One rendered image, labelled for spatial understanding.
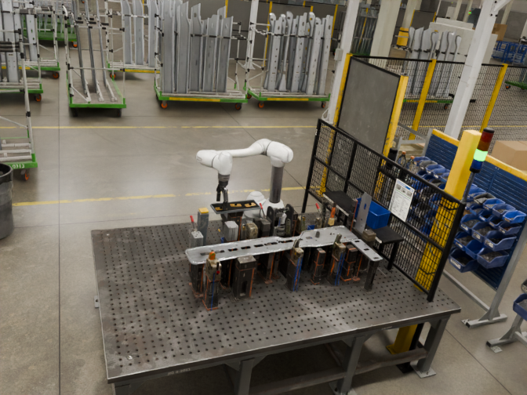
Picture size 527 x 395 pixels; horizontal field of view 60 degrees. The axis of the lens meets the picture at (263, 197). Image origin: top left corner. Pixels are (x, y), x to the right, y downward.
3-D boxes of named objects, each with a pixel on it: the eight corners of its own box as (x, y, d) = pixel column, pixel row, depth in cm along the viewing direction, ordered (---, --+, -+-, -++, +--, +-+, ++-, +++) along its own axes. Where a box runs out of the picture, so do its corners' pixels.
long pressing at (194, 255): (192, 267, 305) (193, 266, 304) (183, 249, 323) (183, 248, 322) (360, 240, 365) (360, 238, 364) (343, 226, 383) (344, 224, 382)
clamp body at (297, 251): (289, 293, 340) (296, 254, 325) (281, 283, 350) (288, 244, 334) (300, 291, 344) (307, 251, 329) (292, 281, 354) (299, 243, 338)
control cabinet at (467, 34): (413, 82, 1595) (433, 7, 1488) (425, 83, 1615) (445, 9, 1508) (462, 102, 1398) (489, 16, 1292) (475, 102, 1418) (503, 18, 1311)
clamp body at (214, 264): (206, 313, 310) (210, 269, 294) (199, 299, 321) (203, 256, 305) (221, 310, 314) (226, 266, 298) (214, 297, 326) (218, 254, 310)
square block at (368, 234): (358, 273, 375) (368, 235, 359) (353, 267, 381) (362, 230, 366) (366, 271, 379) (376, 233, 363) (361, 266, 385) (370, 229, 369)
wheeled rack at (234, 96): (158, 110, 949) (160, 19, 872) (153, 96, 1032) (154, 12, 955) (246, 112, 1013) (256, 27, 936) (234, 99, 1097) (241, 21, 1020)
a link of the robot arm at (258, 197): (249, 207, 429) (252, 186, 419) (266, 214, 422) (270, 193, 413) (240, 213, 416) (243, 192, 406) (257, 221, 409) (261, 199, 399)
